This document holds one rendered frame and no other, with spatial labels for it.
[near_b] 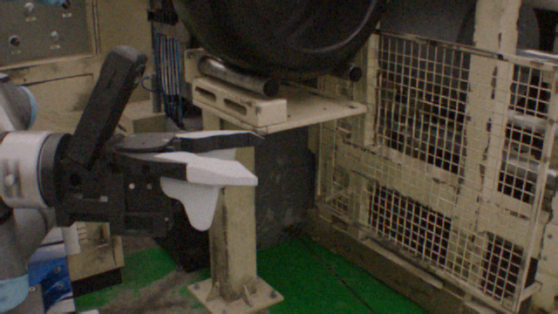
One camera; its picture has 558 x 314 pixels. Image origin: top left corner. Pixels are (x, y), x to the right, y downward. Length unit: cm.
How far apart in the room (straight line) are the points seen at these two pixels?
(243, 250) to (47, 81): 88
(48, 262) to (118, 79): 88
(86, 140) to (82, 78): 143
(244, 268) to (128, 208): 155
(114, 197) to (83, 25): 149
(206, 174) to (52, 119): 153
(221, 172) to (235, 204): 147
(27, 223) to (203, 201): 26
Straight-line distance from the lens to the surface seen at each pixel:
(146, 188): 50
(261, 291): 216
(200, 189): 46
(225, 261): 199
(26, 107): 138
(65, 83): 193
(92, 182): 53
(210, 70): 161
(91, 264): 219
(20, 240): 63
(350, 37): 151
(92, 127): 51
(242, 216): 194
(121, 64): 50
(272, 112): 140
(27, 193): 54
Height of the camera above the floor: 124
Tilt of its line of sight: 21 degrees down
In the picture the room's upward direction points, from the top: straight up
